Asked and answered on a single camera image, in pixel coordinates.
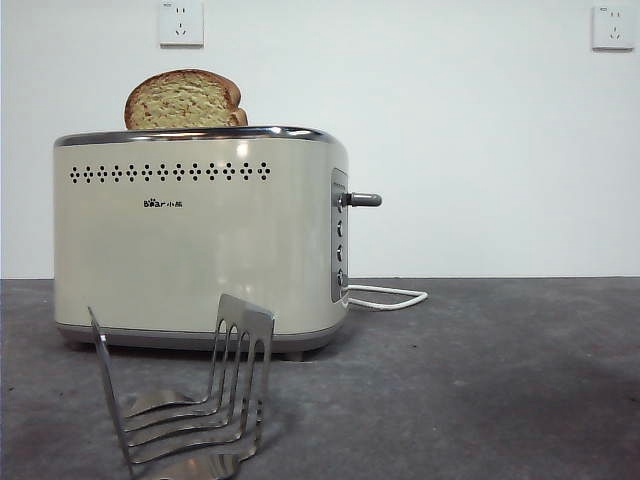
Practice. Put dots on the white wall socket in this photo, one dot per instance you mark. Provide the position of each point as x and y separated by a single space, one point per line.
181 25
612 29

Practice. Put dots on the shiny metal toast rack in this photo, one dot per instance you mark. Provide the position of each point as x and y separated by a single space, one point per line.
165 425

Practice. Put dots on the cream two-slot toaster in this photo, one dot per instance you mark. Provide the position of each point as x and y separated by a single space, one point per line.
200 260

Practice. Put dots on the brown-crusted bread slice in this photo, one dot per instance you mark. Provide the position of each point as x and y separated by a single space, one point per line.
185 102

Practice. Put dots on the grey toaster lever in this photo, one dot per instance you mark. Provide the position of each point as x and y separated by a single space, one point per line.
365 199

